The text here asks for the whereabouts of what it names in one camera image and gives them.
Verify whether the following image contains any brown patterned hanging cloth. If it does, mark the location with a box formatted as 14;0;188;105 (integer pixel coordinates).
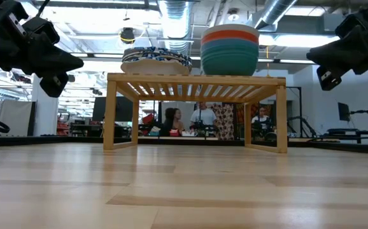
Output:
211;103;236;141

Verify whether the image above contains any black monitor screen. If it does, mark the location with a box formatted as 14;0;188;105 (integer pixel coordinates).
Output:
91;96;134;123

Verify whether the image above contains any wooden slatted shelf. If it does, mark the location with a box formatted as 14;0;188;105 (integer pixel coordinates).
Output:
103;72;288;154

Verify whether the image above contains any silver round ceiling duct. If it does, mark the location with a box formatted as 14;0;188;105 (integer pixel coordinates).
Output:
250;0;299;31
158;0;193;57

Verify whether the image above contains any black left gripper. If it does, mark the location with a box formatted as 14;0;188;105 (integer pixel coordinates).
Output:
0;30;85;98

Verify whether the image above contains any white round pillar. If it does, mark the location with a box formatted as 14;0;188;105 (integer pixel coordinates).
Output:
31;74;60;137

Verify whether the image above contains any white partition panel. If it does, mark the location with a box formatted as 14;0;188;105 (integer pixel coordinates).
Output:
0;100;37;137

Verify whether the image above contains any black ceiling dome camera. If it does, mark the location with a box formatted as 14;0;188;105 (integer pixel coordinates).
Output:
119;27;136;45

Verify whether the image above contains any teal plastic bowl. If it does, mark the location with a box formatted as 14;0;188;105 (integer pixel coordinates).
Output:
201;57;258;76
201;38;260;51
201;47;260;60

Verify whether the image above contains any person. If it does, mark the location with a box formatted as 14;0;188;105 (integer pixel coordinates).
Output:
190;102;217;137
251;107;272;141
160;107;187;137

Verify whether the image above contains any orange plastic bowl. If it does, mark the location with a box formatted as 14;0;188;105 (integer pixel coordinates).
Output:
201;29;260;45

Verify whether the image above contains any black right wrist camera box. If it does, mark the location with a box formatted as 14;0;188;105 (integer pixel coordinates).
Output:
335;4;368;36

